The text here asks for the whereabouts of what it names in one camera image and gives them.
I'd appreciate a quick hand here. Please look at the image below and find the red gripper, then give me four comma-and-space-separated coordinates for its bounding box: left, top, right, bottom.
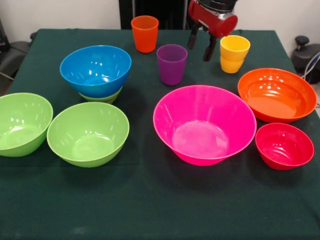
187, 0, 239, 63

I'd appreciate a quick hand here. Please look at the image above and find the pink plastic bowl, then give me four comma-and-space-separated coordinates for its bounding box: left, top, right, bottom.
152, 84, 258, 167

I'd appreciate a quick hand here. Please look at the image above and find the orange plastic bowl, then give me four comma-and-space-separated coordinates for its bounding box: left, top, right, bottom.
237, 68, 318, 124

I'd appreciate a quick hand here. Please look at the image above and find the blue plastic bowl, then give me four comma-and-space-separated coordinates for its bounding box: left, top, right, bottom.
59, 45, 133, 99

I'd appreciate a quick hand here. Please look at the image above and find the yellow plastic cup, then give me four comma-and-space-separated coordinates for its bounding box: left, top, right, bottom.
219, 34, 251, 62
220, 56, 245, 74

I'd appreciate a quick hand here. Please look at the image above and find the purple plastic cup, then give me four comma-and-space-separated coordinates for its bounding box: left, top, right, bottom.
156, 44, 189, 86

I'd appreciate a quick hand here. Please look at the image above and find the orange plastic cup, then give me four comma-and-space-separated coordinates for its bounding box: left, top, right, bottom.
130, 15, 160, 54

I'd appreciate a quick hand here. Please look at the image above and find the black equipment base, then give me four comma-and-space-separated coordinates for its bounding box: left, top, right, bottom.
291, 35, 320, 74

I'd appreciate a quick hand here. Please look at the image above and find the small green plastic bowl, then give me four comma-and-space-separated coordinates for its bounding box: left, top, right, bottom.
78, 84, 124, 105

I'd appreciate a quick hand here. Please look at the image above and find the small red plastic bowl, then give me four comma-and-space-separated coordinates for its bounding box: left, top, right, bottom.
254, 122, 315, 171

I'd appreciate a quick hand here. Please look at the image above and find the large green plastic bowl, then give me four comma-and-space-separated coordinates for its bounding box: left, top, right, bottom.
46, 101, 130, 168
0, 92, 54, 158

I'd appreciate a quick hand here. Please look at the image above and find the dark green tablecloth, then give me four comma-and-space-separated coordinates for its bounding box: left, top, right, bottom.
0, 28, 320, 240

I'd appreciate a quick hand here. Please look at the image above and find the black office chair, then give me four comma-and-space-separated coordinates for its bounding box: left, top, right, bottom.
0, 18, 38, 81

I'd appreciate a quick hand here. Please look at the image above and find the bundle of grey cables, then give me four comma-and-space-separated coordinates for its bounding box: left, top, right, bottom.
299, 51, 320, 87

